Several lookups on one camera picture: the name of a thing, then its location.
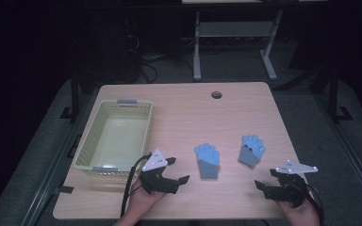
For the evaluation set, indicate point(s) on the plain blue grey glove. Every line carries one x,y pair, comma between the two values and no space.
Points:
208,163

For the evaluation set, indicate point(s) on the aluminium floor rail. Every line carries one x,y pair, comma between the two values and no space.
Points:
352,163
48,175

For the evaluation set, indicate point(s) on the grey metal desk frame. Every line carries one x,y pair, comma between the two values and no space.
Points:
232,29

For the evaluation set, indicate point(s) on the person's right hand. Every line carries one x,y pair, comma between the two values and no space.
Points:
303,215

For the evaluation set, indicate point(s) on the black metal stand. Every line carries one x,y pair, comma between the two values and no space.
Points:
334,94
74,94

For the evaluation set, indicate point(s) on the black tape strip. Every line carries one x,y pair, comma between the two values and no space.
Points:
64,189

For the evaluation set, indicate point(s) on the blue grey glove with dots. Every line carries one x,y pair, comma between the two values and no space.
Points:
249,155

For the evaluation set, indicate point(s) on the pale yellow plastic basket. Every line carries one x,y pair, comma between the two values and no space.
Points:
89,147

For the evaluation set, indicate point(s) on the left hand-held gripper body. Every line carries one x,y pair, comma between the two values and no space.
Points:
157,183

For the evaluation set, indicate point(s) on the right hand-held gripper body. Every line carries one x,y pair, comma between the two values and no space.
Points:
290,190

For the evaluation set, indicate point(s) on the person's left hand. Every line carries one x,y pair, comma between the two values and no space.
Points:
139,202

